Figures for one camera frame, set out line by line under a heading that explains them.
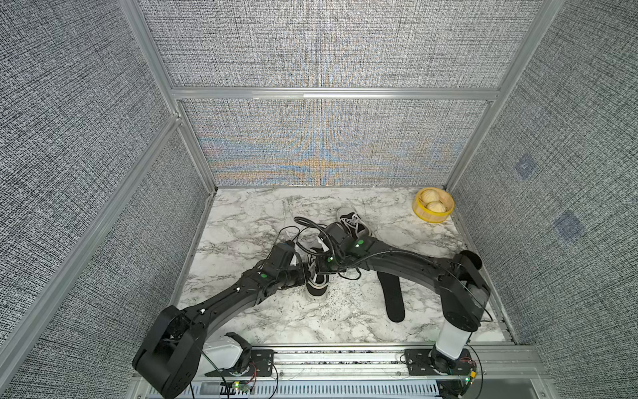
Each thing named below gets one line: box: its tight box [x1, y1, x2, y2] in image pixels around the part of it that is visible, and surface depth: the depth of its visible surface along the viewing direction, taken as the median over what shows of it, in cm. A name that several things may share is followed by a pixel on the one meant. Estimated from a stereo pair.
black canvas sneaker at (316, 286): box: [304, 249, 330, 303], surface depth 82 cm
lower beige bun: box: [426, 200, 447, 213], surface depth 108 cm
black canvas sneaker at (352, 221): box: [336, 206, 372, 240], surface depth 102 cm
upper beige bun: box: [419, 188, 441, 206], surface depth 112 cm
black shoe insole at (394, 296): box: [376, 270, 406, 323], surface depth 87 cm
